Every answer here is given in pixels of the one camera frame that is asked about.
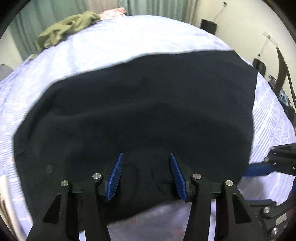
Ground pink floral pillow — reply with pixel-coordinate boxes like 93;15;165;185
100;8;127;21

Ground black curved chair back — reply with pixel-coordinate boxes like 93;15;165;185
273;47;288;95

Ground black speaker box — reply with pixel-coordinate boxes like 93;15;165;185
200;19;217;35

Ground black pants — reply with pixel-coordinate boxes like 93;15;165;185
13;49;258;227

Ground green curtain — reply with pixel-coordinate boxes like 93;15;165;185
10;1;198;59

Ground olive green garment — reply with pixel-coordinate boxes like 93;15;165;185
29;11;100;60

